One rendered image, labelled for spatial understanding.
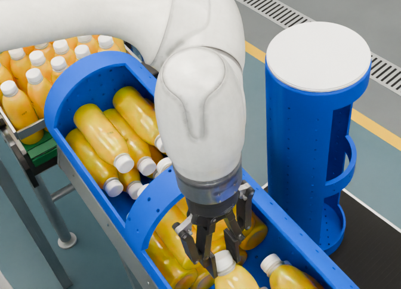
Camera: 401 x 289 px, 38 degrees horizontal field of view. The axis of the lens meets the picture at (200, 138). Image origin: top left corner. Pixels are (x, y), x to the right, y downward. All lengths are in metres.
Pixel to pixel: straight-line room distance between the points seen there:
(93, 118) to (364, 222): 1.30
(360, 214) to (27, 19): 1.84
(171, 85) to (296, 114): 0.99
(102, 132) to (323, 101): 0.58
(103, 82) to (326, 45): 0.61
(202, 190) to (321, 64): 0.91
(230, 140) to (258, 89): 2.32
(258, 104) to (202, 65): 2.29
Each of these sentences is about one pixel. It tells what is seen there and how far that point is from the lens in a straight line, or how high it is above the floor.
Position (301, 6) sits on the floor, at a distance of 3.50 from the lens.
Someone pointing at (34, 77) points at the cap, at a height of 1.10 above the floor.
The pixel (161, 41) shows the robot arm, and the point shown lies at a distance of 0.75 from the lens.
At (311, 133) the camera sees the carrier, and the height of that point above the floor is 0.87.
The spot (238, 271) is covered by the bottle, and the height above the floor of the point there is 1.24.
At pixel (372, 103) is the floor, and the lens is 2.95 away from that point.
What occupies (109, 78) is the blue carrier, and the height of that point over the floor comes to 1.14.
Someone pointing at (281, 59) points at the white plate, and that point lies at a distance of 1.60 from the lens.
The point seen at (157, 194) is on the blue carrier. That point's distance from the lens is 1.10.
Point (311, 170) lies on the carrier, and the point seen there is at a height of 0.70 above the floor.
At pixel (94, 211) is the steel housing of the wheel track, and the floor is 0.86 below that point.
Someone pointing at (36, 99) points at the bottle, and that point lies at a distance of 1.63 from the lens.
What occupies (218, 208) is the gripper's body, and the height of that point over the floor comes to 1.45.
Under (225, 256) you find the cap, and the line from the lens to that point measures 0.97.
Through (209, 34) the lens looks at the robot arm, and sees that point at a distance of 0.74.
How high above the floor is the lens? 2.11
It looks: 49 degrees down
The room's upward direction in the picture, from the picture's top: 9 degrees counter-clockwise
